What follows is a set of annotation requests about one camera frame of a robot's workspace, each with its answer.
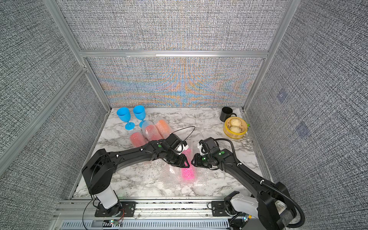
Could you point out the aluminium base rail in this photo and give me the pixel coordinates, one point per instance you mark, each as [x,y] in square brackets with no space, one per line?
[152,213]

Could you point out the yellow bamboo steamer basket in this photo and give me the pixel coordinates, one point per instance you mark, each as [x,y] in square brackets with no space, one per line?
[232,135]

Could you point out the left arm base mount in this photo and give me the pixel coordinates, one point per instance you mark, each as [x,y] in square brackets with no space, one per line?
[122,209]

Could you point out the pink wine glass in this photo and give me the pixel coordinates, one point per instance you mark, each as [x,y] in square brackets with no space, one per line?
[188,174]

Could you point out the red wine glass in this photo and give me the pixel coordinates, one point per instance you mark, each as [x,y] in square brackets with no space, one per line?
[150,130]

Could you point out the bubble wrap sheet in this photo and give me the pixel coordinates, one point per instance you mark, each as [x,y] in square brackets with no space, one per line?
[173,181]

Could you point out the upper white bun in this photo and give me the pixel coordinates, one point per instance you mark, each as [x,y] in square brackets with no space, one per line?
[235,122]

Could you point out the coral wrapped wine glass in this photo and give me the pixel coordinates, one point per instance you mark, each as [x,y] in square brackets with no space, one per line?
[137,139]

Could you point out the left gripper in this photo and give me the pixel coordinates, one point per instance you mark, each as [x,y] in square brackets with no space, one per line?
[182,162]

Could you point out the aluminium frame crossbar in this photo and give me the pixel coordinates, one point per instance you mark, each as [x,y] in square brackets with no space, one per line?
[181,54]

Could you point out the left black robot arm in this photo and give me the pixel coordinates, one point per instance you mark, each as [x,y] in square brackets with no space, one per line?
[98,171]

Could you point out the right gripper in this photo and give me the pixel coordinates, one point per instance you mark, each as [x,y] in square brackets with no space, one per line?
[197,162]

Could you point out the orange wrapped wine glass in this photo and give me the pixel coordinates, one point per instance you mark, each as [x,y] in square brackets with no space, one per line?
[163,127]

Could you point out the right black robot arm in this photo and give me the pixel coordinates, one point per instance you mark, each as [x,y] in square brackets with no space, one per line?
[276,209]

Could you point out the black mug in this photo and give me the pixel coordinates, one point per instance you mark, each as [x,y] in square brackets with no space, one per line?
[226,112]

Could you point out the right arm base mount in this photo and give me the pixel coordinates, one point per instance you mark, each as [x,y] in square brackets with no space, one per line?
[236,202]

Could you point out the blue wine glass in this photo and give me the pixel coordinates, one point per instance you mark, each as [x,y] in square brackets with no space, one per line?
[140,114]
[125,116]

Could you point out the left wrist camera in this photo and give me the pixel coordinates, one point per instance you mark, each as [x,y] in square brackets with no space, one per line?
[182,147]

